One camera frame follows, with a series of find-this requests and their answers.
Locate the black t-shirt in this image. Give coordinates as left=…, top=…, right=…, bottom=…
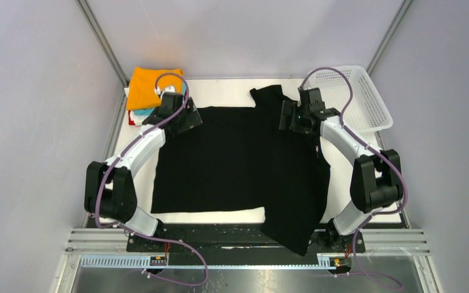
left=151, top=85, right=330, bottom=256

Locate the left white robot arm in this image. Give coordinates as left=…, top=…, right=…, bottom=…
left=84, top=92, right=203, bottom=237

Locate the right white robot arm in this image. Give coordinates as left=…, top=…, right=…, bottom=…
left=279, top=88, right=407, bottom=251

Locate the teal folded t-shirt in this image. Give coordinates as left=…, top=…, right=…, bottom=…
left=132, top=83, right=187, bottom=116

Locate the orange folded t-shirt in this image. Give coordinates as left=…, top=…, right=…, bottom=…
left=126, top=67, right=184, bottom=110

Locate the white folded t-shirt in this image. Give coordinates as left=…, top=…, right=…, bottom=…
left=126, top=91, right=158, bottom=126

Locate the red folded t-shirt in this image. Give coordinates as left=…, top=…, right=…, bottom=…
left=128, top=110, right=136, bottom=126

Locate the white plastic basket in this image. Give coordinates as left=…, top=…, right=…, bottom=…
left=305, top=65, right=393, bottom=134

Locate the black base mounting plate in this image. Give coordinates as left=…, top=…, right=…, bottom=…
left=126, top=222, right=366, bottom=267

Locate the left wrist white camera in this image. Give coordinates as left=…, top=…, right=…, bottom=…
left=158, top=85, right=178, bottom=98

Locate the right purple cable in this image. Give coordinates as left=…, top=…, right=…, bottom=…
left=299, top=67, right=409, bottom=292

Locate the purple cable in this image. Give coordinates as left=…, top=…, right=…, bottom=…
left=93, top=73, right=211, bottom=288
left=299, top=67, right=409, bottom=292

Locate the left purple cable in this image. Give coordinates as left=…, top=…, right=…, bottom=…
left=93, top=73, right=211, bottom=288

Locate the left aluminium frame post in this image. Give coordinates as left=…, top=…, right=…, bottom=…
left=76, top=0, right=129, bottom=87

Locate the aluminium frame post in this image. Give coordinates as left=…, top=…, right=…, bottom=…
left=76, top=0, right=129, bottom=87
left=366, top=0, right=413, bottom=76

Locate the white slotted cable duct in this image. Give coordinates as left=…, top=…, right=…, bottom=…
left=79, top=254, right=336, bottom=270

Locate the right aluminium frame post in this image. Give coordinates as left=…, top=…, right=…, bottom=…
left=366, top=0, right=413, bottom=76

